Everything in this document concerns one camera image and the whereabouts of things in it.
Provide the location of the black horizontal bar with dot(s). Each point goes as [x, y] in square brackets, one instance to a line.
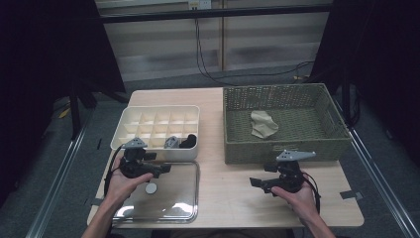
[231, 13]

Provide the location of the grey tape strip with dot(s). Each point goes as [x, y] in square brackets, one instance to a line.
[94, 201]
[351, 194]

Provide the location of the wooden post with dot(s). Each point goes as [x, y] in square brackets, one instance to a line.
[223, 39]

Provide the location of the person's clothing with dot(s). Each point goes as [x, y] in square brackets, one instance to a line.
[231, 234]

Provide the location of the person's left hand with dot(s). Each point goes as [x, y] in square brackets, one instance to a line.
[124, 188]

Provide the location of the clear plastic lid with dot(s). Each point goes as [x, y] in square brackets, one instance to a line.
[178, 195]

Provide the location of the green woven basket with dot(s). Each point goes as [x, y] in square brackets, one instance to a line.
[290, 152]

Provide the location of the black stand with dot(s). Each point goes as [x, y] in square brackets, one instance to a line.
[75, 112]

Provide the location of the aluminium floor rail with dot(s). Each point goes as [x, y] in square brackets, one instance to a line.
[379, 185]
[56, 185]

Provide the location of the black tape strip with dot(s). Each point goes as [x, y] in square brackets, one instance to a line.
[99, 143]

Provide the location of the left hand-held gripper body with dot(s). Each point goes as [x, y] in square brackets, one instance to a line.
[135, 167]

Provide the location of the black sock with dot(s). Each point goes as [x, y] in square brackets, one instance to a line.
[188, 141]

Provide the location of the person's right hand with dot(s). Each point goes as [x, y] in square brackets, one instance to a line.
[300, 205]

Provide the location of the black curtain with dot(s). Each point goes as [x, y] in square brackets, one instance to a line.
[389, 49]
[39, 66]

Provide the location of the white divided organizer box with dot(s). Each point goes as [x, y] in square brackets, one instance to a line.
[178, 155]

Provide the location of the wall power socket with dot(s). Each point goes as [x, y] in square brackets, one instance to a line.
[204, 4]

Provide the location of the yellow tape strip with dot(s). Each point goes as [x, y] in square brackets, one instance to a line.
[64, 113]

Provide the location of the pale green sock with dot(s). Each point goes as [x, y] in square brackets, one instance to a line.
[264, 125]

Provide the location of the grey sock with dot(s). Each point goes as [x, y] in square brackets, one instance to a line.
[171, 142]

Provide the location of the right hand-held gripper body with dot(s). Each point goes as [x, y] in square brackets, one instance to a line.
[287, 178]

